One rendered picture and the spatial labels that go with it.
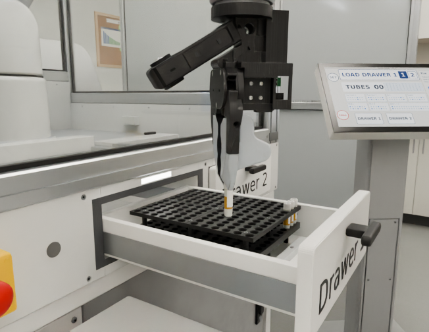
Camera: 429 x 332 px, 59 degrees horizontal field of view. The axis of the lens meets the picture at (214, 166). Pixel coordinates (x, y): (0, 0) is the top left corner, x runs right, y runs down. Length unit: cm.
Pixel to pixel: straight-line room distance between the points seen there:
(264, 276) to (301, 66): 192
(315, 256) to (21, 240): 36
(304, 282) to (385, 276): 128
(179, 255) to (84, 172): 18
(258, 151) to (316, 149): 184
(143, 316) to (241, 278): 19
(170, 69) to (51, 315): 38
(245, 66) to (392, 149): 117
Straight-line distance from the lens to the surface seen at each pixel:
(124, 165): 64
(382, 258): 166
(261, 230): 55
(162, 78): 43
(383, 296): 174
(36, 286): 58
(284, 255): 59
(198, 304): 93
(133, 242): 58
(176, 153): 73
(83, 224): 60
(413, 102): 153
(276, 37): 47
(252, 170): 90
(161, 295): 81
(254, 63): 44
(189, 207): 64
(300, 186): 236
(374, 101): 147
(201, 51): 44
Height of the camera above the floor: 108
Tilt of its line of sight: 11 degrees down
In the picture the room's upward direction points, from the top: straight up
